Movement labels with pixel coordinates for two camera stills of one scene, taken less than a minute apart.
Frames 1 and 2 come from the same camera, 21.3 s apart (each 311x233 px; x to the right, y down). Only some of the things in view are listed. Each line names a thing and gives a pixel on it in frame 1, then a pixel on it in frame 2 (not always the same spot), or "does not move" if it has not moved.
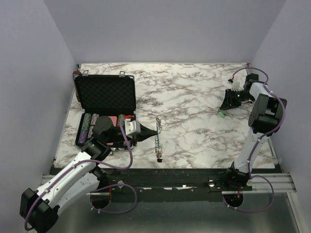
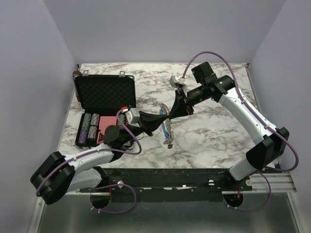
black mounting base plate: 175,184 does not move
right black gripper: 228,102 -> 180,108
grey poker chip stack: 94,119 does not move
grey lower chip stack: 90,132 does not move
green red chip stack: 120,117 does not move
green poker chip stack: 86,122 does not move
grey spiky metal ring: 158,147 -> 169,141
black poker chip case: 111,96 does not move
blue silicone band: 157,140 -> 166,133
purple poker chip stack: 83,136 does not move
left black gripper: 146,133 -> 150,122
